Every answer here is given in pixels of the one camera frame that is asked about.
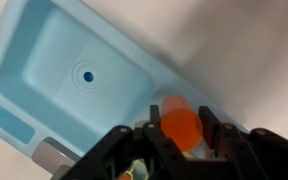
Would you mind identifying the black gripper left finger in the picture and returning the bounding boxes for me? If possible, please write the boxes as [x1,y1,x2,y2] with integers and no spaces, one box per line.
[60,105,198,180]

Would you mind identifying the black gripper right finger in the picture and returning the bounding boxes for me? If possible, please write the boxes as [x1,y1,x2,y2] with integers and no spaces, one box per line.
[198,106,288,180]

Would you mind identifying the small orange cup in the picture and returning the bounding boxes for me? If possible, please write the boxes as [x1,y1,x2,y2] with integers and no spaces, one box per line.
[159,94,204,153]

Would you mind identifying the light blue toy sink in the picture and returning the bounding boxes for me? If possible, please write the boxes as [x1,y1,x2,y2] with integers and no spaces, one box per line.
[0,0,248,161]

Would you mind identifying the grey toy faucet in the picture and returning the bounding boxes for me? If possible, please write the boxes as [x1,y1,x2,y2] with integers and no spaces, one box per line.
[32,136,82,178]

